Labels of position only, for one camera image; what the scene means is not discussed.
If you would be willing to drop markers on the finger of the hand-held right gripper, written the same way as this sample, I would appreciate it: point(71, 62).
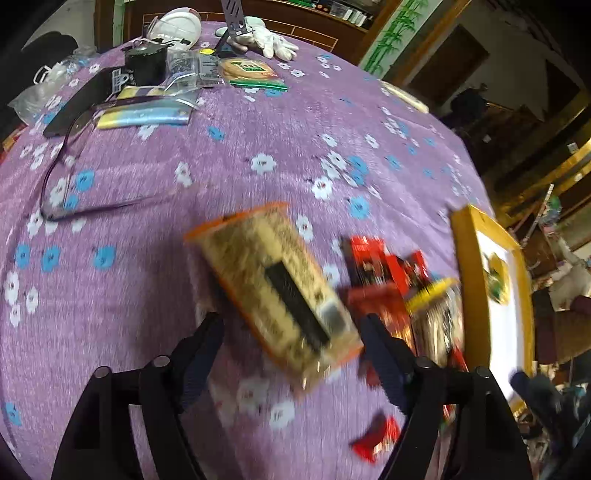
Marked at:
point(531, 392)

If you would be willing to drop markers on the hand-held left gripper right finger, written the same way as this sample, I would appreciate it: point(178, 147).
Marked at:
point(385, 364)

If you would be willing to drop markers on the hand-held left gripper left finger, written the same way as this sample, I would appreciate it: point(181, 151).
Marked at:
point(201, 360)

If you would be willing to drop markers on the dark red wafer packet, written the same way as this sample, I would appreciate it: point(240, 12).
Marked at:
point(383, 311)

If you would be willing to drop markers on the yellow cardboard box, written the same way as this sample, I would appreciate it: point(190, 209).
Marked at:
point(494, 332)

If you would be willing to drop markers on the small red candy packet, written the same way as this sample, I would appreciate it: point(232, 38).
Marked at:
point(378, 438)

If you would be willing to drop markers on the yellow snack packet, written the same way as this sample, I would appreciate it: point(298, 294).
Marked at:
point(431, 300)

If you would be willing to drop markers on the dark red snack packet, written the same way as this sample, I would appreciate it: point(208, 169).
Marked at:
point(411, 272)

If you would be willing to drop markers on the tan cracker packet black label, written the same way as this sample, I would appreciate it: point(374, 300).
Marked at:
point(258, 267)

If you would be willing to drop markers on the green pea packet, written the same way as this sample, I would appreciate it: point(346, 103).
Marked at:
point(498, 284)

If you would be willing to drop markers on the purple floral tablecloth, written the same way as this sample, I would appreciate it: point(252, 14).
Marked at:
point(138, 277)

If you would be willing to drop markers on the iridescent foil packet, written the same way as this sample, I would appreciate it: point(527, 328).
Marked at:
point(143, 115)

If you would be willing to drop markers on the eyeglasses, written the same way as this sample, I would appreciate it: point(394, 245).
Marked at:
point(85, 122)

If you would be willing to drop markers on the white flat bar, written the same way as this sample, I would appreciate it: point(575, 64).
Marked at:
point(406, 96)

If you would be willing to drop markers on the black phone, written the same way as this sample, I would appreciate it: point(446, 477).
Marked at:
point(83, 101)

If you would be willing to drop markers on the round cracker packet green edge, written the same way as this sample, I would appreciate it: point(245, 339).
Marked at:
point(244, 68)

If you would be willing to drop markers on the black box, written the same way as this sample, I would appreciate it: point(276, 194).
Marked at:
point(145, 64)

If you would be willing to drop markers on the crumpled clear plastic bag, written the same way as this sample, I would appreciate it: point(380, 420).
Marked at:
point(30, 104)

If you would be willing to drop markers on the white glove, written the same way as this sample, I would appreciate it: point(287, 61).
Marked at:
point(249, 34)
point(281, 46)

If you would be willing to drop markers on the wooden counter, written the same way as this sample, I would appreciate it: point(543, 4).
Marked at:
point(314, 27)

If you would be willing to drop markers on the grey perforated phone stand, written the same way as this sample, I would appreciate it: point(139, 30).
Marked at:
point(233, 16)

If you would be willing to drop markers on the bamboo wall panel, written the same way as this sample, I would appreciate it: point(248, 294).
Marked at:
point(392, 37)

